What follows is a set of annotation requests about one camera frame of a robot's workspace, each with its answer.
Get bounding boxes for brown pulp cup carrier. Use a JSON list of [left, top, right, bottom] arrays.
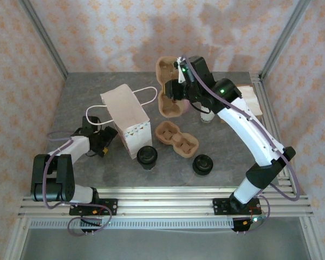
[[154, 121, 200, 161], [154, 55, 190, 119]]

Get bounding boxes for white paper carry bag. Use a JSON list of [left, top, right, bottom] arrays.
[[86, 83, 158, 161]]

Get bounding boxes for white paper cup stack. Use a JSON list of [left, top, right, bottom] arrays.
[[200, 105, 216, 125]]

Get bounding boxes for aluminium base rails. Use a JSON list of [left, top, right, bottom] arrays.
[[18, 186, 315, 218]]

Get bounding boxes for aluminium side rail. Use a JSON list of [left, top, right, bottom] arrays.
[[249, 71, 298, 196]]

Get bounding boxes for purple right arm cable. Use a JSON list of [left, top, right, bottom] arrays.
[[184, 56, 300, 235]]

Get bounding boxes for aluminium frame post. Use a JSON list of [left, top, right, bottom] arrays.
[[18, 0, 69, 80], [259, 0, 312, 79]]

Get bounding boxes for slotted grey cable duct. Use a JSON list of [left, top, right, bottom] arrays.
[[29, 219, 235, 230]]

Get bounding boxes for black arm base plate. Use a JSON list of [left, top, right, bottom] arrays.
[[212, 197, 261, 217], [69, 198, 119, 217]]

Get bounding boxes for white paper napkin stack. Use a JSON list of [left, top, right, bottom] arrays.
[[237, 86, 263, 116]]

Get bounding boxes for aluminium frame leg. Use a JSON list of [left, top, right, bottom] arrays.
[[4, 216, 30, 260], [297, 216, 324, 260]]

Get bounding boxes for black electronics box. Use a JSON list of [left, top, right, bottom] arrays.
[[80, 216, 103, 234], [232, 216, 261, 233]]

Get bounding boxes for black lid right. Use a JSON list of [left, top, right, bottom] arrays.
[[192, 154, 214, 177]]

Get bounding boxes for black lidded coffee cup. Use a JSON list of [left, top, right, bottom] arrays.
[[136, 145, 159, 171]]

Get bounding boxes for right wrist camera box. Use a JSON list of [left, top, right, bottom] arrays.
[[174, 56, 192, 83]]

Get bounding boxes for brown cardboard napkin box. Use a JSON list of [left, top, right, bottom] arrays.
[[237, 85, 264, 121]]

